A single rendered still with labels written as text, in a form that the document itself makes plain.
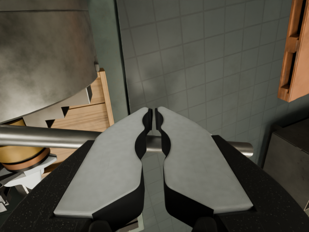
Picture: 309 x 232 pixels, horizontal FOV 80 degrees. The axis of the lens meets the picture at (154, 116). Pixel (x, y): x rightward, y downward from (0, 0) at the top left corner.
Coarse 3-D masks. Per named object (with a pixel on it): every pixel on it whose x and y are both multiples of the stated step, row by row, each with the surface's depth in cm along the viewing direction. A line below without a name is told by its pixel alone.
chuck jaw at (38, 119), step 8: (88, 88) 30; (72, 96) 29; (80, 96) 29; (88, 96) 29; (56, 104) 29; (64, 104) 29; (72, 104) 30; (80, 104) 30; (40, 112) 29; (48, 112) 29; (56, 112) 30; (64, 112) 31; (24, 120) 29; (32, 120) 30; (40, 120) 30; (48, 120) 31
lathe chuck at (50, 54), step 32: (0, 32) 15; (32, 32) 17; (64, 32) 20; (0, 64) 16; (32, 64) 17; (64, 64) 20; (96, 64) 31; (0, 96) 16; (32, 96) 18; (64, 96) 21
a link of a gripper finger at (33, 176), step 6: (48, 162) 35; (36, 168) 34; (42, 168) 35; (0, 174) 32; (30, 174) 33; (36, 174) 35; (12, 180) 33; (18, 180) 34; (24, 180) 34; (30, 180) 35; (36, 180) 35; (30, 186) 35
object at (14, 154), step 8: (16, 120) 29; (0, 152) 29; (8, 152) 29; (16, 152) 29; (24, 152) 30; (32, 152) 31; (40, 152) 33; (48, 152) 35; (0, 160) 30; (8, 160) 30; (16, 160) 30; (24, 160) 31; (32, 160) 32; (40, 160) 33; (8, 168) 31; (16, 168) 31; (24, 168) 32; (32, 168) 32
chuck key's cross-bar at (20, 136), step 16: (0, 128) 10; (16, 128) 11; (32, 128) 11; (48, 128) 11; (0, 144) 10; (16, 144) 11; (32, 144) 11; (48, 144) 11; (64, 144) 11; (80, 144) 11; (160, 144) 13; (240, 144) 15
